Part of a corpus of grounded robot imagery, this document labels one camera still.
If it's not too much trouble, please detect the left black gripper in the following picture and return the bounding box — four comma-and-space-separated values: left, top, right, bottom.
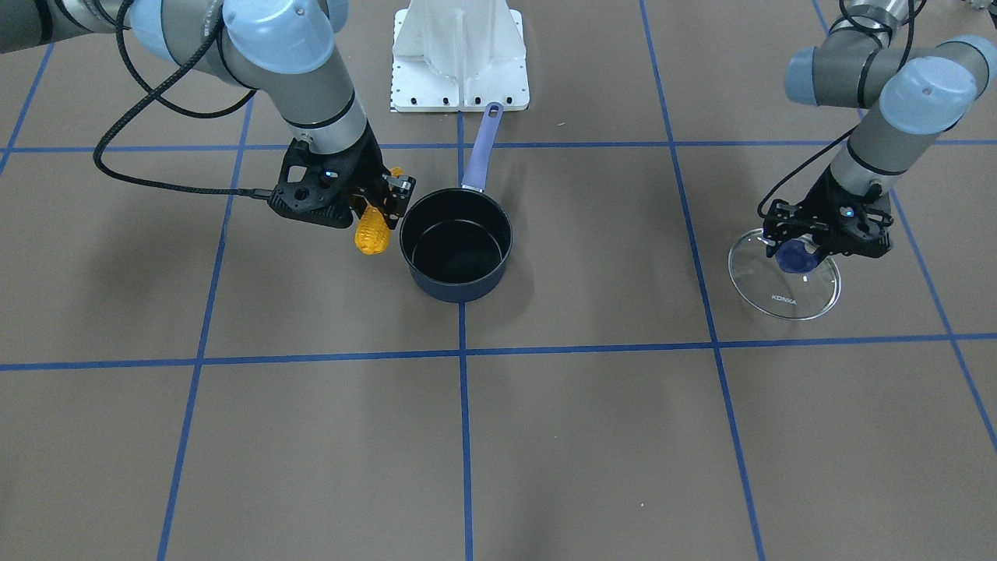
809, 170, 877, 244

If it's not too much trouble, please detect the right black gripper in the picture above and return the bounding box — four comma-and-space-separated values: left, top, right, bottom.
300, 129, 417, 231

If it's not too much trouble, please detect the yellow corn cob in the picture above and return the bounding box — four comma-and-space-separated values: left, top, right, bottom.
354, 167, 403, 256

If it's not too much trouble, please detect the glass lid blue knob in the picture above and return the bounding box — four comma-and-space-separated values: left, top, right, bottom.
727, 228, 843, 322

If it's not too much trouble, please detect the dark blue pot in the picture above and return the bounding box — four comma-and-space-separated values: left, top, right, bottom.
400, 102, 513, 303

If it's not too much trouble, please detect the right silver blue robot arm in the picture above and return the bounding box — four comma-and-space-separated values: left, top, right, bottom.
2, 1, 414, 233

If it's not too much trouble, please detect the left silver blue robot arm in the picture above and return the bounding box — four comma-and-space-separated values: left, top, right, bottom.
758, 1, 995, 255

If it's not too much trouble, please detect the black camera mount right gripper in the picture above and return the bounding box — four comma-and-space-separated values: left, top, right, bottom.
266, 139, 367, 228

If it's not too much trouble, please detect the white pedestal column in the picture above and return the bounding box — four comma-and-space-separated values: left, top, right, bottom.
389, 1, 531, 113

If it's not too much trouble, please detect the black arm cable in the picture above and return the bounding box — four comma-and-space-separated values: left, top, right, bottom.
93, 0, 275, 200

